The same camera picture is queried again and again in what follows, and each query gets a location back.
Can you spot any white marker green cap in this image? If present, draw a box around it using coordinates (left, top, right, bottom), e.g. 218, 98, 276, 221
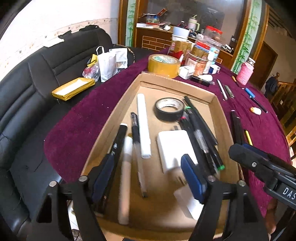
185, 106, 225, 175

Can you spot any black marker white cap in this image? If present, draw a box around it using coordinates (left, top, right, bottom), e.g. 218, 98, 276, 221
92, 123, 127, 215

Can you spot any black gel pen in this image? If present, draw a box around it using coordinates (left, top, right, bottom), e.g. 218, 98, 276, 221
184, 96, 218, 146

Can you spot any white charger adapter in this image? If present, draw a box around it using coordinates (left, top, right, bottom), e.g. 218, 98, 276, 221
157, 130, 198, 173

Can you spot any black electrical tape roll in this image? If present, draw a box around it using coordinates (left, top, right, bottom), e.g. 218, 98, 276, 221
154, 97, 185, 122

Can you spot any long white marker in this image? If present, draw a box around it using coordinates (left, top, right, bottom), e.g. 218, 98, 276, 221
137, 93, 152, 159

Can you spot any translucent white pen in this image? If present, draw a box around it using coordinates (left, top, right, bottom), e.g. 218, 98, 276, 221
130, 112, 147, 198

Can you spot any small white marker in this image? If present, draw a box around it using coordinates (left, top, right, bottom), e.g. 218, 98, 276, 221
118, 136, 133, 225

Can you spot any person left hand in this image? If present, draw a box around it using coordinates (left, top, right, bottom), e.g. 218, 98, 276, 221
264, 199, 278, 238

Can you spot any yellow black pen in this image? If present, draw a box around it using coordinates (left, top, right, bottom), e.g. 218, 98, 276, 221
244, 130, 253, 146

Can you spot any black marker pair lower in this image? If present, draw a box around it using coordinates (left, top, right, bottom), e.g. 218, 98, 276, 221
235, 116, 245, 145

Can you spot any black marker pair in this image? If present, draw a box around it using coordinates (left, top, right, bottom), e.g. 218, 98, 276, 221
230, 110, 238, 144
235, 116, 245, 145

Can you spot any black marker pair upper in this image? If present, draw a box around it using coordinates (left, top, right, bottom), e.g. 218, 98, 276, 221
230, 110, 238, 144

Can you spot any purple velvet tablecloth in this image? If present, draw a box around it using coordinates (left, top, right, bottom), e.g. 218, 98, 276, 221
44, 57, 290, 182

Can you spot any small white orange bottle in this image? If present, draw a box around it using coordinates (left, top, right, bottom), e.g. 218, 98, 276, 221
249, 107, 262, 115

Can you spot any black pen far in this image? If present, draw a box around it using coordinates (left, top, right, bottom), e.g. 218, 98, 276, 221
249, 96, 268, 113

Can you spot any white slim pen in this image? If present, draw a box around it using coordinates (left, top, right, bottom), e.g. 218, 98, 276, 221
217, 79, 228, 100

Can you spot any black lipstick tube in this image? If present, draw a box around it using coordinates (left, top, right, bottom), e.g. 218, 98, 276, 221
190, 76, 210, 87

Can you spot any pink knitted bottle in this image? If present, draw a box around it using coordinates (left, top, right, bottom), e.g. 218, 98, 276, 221
236, 57, 255, 86

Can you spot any wooden door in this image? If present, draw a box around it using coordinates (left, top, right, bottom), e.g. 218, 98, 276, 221
249, 41, 278, 90

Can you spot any white cigarette box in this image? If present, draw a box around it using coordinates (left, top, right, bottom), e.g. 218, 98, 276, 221
179, 66, 195, 79

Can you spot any cardboard tray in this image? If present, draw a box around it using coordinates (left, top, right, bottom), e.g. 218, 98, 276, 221
81, 72, 240, 241

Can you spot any blue label plastic jar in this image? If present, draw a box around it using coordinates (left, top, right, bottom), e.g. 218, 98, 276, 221
207, 39, 222, 65

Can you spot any orange label glass jar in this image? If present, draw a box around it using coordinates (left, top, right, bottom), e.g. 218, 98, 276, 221
185, 41, 210, 76

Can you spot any black leather sofa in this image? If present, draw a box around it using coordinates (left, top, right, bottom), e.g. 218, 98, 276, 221
0, 24, 151, 237

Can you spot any yellow packing tape roll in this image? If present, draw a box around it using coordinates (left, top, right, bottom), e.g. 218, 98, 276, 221
147, 54, 181, 78

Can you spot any red lid jar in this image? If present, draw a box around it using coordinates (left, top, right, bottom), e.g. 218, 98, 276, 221
203, 26, 223, 42

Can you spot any yellow padded envelope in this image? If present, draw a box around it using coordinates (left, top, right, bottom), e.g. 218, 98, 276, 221
52, 77, 95, 101

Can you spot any white tumbler cup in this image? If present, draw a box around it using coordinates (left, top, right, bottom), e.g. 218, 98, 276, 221
188, 15, 200, 31

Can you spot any white paper bag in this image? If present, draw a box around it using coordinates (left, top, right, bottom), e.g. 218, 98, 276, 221
96, 46, 118, 83

